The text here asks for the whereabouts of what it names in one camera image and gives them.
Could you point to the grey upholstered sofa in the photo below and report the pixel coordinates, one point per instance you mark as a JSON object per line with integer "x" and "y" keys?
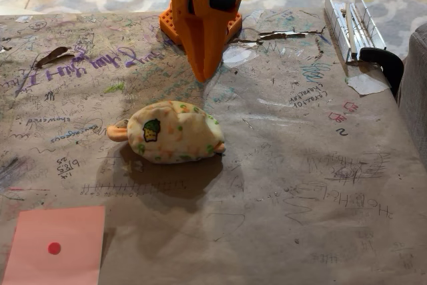
{"x": 415, "y": 98}

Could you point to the dried brown leaf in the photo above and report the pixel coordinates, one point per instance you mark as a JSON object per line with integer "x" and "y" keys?
{"x": 50, "y": 57}

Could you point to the pink paper sheet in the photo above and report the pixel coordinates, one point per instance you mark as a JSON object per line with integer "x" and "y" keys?
{"x": 40, "y": 265}

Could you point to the aluminium channel rail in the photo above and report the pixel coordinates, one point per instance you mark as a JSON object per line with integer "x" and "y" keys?
{"x": 362, "y": 31}

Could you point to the small red round object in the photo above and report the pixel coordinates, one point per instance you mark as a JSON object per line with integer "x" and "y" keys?
{"x": 54, "y": 248}

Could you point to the scribbled brown paper table cover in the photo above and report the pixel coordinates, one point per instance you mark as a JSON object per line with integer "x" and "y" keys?
{"x": 300, "y": 181}

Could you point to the white tape patch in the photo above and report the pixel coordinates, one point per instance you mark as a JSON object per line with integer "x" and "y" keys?
{"x": 238, "y": 55}

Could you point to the clear tape patch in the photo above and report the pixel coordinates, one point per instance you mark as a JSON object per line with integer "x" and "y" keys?
{"x": 367, "y": 83}

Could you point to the orange gripper black motor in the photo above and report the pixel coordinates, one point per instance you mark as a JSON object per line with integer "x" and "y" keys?
{"x": 202, "y": 36}

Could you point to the cream spotted plush toy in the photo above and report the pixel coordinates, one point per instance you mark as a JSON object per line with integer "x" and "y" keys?
{"x": 173, "y": 133}

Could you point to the wooden stick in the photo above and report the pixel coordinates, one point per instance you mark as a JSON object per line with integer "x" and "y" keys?
{"x": 350, "y": 28}

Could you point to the black clamp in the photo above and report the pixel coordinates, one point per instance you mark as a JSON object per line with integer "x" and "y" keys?
{"x": 390, "y": 61}

